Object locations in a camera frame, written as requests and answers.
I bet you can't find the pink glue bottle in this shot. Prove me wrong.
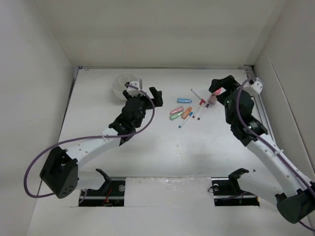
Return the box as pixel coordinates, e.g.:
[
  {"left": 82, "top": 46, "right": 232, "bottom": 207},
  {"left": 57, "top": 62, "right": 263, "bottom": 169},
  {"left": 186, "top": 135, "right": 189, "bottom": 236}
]
[{"left": 208, "top": 88, "right": 221, "bottom": 104}]

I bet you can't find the pink correction tape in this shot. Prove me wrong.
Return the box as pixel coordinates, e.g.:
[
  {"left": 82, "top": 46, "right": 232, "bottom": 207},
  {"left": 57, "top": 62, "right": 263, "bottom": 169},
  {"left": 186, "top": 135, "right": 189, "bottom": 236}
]
[{"left": 170, "top": 106, "right": 184, "bottom": 115}]

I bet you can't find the green correction tape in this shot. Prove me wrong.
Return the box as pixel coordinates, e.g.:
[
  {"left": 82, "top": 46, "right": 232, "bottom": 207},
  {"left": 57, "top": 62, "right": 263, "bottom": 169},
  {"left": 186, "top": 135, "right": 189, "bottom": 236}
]
[{"left": 169, "top": 111, "right": 183, "bottom": 120}]

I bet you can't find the blue correction tape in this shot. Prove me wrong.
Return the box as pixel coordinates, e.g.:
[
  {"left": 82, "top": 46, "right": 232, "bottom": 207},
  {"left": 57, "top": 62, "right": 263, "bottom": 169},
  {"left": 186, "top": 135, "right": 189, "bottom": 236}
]
[{"left": 177, "top": 98, "right": 192, "bottom": 104}]

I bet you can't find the purple capped marker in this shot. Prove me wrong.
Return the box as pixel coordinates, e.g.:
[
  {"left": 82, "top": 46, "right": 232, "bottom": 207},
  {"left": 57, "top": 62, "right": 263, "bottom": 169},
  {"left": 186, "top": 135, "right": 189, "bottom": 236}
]
[{"left": 197, "top": 103, "right": 210, "bottom": 120}]

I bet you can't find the pink capped marker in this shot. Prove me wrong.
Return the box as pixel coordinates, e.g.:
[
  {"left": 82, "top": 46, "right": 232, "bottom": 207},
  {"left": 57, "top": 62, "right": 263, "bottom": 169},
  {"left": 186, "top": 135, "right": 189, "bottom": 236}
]
[{"left": 191, "top": 89, "right": 206, "bottom": 103}]

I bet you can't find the orange correction tape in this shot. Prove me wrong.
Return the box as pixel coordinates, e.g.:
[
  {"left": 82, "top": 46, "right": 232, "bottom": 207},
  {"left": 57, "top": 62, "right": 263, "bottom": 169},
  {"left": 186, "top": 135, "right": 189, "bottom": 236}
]
[{"left": 181, "top": 107, "right": 192, "bottom": 119}]

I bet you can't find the blue capped marker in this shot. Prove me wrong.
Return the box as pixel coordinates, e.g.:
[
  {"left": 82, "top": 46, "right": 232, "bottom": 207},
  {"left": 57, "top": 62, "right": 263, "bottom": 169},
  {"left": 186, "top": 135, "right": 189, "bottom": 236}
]
[{"left": 178, "top": 111, "right": 193, "bottom": 128}]

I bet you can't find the red capped marker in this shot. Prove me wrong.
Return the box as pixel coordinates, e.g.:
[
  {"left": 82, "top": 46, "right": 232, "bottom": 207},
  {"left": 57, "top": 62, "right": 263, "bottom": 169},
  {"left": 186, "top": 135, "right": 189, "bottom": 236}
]
[{"left": 192, "top": 99, "right": 206, "bottom": 118}]

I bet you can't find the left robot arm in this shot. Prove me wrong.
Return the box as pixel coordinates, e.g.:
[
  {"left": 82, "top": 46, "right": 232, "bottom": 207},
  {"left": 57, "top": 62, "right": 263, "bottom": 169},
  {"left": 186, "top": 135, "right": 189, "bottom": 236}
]
[{"left": 40, "top": 84, "right": 163, "bottom": 199}]

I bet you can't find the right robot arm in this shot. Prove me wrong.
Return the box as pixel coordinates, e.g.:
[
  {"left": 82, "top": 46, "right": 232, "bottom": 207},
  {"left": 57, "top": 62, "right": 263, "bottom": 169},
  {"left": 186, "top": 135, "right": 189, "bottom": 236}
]
[{"left": 209, "top": 75, "right": 315, "bottom": 224}]

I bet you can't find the white round divided container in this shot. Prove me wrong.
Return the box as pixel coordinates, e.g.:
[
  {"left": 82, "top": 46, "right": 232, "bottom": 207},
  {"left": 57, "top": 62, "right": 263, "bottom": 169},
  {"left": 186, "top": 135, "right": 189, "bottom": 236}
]
[{"left": 112, "top": 73, "right": 143, "bottom": 101}]

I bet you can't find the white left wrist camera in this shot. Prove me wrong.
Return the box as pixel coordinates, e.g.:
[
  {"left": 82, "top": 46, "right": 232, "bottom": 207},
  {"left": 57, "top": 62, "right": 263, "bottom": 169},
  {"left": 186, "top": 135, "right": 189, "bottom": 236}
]
[{"left": 126, "top": 79, "right": 142, "bottom": 97}]

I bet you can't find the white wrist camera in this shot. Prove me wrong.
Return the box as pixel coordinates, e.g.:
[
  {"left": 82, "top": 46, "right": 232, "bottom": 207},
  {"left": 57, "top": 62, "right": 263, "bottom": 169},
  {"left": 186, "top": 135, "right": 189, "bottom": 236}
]
[
  {"left": 126, "top": 79, "right": 142, "bottom": 97},
  {"left": 243, "top": 78, "right": 263, "bottom": 96}
]

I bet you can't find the aluminium side rail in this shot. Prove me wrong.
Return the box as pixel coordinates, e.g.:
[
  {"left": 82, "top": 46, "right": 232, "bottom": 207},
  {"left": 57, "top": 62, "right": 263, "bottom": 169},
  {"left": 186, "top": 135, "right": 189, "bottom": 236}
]
[{"left": 244, "top": 65, "right": 277, "bottom": 148}]

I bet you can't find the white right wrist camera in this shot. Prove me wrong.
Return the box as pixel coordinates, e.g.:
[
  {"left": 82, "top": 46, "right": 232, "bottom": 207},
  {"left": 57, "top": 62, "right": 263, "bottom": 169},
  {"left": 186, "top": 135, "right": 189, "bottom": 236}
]
[{"left": 243, "top": 78, "right": 263, "bottom": 96}]

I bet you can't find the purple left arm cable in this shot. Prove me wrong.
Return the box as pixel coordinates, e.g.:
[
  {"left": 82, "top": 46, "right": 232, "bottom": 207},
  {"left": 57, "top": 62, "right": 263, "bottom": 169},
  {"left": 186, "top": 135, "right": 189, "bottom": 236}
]
[{"left": 23, "top": 83, "right": 156, "bottom": 199}]

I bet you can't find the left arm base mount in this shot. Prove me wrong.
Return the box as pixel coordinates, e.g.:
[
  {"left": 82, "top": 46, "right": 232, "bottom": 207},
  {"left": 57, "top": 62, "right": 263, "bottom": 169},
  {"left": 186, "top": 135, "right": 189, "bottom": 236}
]
[{"left": 78, "top": 169, "right": 126, "bottom": 207}]

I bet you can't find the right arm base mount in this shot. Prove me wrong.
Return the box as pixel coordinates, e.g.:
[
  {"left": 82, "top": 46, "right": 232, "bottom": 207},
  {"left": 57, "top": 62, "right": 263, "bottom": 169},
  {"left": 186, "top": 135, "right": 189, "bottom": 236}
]
[{"left": 208, "top": 168, "right": 260, "bottom": 207}]

